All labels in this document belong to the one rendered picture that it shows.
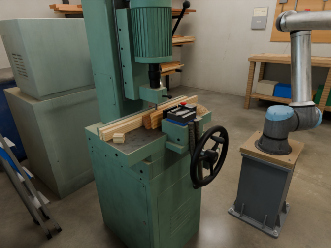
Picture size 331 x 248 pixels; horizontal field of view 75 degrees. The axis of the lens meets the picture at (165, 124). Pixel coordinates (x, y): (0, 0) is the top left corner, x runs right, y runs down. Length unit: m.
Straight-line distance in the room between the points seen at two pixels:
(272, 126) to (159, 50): 0.87
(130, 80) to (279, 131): 0.95
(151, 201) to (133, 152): 0.32
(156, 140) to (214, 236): 0.99
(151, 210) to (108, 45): 0.83
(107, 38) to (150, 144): 0.55
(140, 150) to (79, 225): 1.13
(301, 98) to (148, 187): 1.09
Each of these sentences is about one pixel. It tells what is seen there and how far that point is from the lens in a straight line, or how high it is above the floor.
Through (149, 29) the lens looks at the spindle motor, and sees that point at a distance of 0.96.
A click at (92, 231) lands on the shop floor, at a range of 1.82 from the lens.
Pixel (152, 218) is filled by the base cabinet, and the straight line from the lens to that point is 1.18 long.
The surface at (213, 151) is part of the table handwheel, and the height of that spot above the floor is 0.84.
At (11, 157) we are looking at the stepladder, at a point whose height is 0.70.
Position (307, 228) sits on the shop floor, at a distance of 1.99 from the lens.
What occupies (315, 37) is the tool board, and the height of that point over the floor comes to 1.11.
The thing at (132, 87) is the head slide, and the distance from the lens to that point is 1.11.
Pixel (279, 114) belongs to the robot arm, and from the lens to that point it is 1.46.
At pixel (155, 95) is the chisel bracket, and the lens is 1.04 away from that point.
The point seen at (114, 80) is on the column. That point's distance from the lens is 1.15.
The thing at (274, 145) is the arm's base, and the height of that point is 0.64.
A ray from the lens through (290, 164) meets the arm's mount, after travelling 1.48.
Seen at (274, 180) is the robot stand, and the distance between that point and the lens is 1.58.
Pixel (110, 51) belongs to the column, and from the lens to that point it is 1.13.
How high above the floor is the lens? 1.35
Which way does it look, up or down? 25 degrees down
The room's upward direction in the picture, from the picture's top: 2 degrees counter-clockwise
